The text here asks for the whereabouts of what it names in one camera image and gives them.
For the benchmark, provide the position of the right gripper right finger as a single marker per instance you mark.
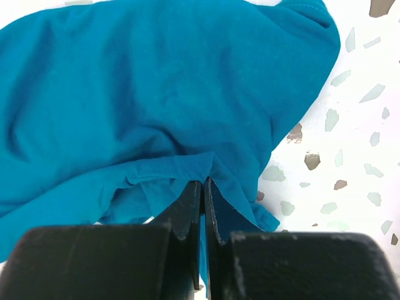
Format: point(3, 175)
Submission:
point(247, 263)

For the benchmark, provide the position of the blue t-shirt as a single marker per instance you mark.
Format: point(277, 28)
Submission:
point(108, 110)

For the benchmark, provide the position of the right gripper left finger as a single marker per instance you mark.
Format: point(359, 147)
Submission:
point(157, 260)

